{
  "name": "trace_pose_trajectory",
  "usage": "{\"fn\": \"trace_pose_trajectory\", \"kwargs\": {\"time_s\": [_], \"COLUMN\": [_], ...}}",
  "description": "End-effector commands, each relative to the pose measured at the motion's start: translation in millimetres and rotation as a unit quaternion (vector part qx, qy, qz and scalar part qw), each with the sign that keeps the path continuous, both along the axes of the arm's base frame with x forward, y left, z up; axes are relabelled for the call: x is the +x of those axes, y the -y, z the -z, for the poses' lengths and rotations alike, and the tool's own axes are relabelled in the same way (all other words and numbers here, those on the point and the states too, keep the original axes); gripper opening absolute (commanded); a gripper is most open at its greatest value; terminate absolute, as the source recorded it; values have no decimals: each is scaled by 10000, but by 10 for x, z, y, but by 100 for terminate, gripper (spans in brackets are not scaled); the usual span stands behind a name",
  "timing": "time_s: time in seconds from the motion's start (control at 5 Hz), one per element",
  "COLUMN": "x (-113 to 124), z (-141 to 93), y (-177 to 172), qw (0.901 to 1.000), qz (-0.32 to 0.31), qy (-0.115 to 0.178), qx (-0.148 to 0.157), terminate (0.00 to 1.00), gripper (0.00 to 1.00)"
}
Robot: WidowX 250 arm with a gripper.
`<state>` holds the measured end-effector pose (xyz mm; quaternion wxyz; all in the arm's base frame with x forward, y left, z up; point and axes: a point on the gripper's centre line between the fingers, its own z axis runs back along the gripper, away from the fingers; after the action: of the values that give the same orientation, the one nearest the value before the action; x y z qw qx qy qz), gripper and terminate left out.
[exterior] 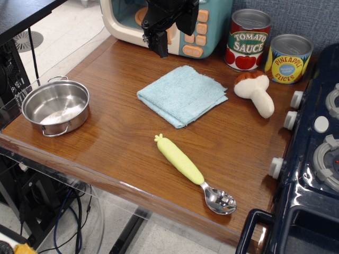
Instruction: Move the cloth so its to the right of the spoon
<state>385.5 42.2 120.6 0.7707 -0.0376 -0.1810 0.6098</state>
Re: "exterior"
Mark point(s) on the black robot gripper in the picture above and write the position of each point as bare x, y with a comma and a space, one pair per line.
161, 15

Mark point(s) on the folded light blue rag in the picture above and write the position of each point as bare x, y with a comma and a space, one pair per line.
182, 96

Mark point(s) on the upper white stove knob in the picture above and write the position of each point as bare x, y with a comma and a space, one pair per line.
296, 99

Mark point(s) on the white stove knob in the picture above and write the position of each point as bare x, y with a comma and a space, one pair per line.
296, 99
290, 120
275, 167

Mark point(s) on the middle white stove knob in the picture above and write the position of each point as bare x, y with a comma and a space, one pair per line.
290, 120

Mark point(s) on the lower white stove knob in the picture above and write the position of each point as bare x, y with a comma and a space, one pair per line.
275, 167

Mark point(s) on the dark blue toy stove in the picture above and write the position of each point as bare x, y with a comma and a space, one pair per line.
305, 204

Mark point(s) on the teal toy microwave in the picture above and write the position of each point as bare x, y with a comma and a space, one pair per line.
123, 20

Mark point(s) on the tomato sauce can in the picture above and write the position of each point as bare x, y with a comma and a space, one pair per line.
248, 33

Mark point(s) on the plush toy mushroom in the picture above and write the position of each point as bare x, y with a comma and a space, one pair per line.
253, 85

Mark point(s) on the pineapple slices can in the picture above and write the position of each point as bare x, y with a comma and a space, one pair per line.
288, 58

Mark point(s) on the stainless steel pot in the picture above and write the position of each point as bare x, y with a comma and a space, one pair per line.
57, 107

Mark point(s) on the black desk top left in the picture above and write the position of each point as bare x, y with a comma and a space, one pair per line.
17, 16

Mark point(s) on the yellow handled ice cream scoop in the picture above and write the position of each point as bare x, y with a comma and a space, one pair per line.
216, 200

